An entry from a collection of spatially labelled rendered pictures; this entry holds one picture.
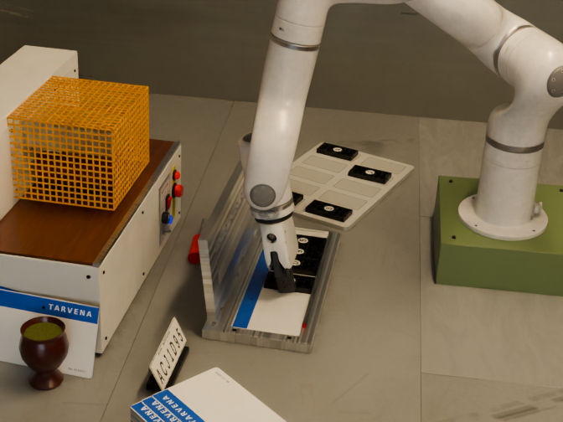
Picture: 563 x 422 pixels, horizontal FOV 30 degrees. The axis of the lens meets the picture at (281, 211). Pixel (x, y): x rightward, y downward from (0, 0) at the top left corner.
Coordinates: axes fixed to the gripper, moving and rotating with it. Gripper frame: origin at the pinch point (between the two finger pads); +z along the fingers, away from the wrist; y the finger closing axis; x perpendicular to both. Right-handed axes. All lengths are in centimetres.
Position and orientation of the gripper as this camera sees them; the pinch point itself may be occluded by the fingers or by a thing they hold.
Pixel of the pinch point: (286, 282)
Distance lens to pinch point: 209.3
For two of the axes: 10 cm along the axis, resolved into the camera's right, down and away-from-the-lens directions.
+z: 1.6, 8.9, 4.2
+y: 1.8, -4.5, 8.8
